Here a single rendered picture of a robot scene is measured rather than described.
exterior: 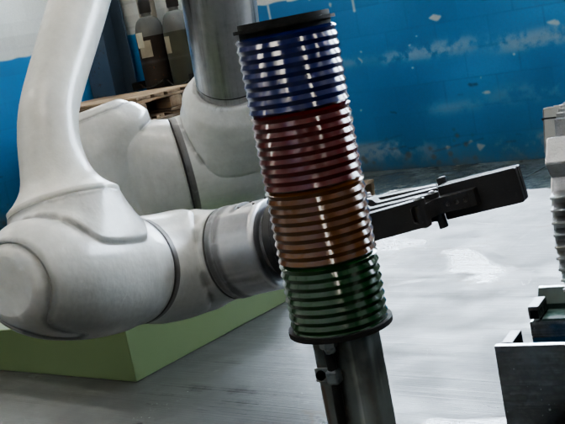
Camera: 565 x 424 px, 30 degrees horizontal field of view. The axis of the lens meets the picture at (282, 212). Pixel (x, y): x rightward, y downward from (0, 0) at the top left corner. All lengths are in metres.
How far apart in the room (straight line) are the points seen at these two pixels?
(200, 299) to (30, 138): 0.22
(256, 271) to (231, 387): 0.35
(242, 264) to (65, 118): 0.21
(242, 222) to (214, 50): 0.49
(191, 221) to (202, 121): 0.50
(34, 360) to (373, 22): 6.33
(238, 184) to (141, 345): 0.29
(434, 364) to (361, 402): 0.60
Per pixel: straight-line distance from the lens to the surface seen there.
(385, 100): 7.73
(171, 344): 1.44
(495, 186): 0.90
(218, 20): 1.39
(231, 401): 1.25
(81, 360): 1.46
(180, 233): 0.99
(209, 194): 1.54
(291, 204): 0.60
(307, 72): 0.59
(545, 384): 0.86
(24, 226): 0.88
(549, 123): 1.12
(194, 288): 0.99
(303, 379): 1.27
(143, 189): 1.51
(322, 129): 0.59
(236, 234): 0.97
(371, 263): 0.62
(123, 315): 0.92
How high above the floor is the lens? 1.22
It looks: 10 degrees down
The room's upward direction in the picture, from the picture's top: 11 degrees counter-clockwise
